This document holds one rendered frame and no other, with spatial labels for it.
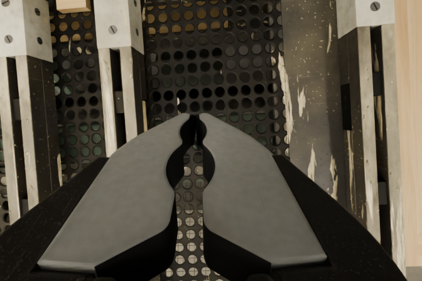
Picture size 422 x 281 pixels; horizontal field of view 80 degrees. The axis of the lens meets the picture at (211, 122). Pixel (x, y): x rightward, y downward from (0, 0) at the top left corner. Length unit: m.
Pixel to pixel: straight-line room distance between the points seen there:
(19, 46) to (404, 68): 0.70
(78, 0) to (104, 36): 0.13
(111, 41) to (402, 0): 0.53
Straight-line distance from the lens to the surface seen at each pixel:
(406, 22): 0.61
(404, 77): 0.59
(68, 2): 0.62
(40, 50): 0.60
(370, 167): 0.50
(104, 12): 0.51
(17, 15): 0.60
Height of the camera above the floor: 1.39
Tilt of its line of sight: 34 degrees down
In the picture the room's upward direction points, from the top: 179 degrees clockwise
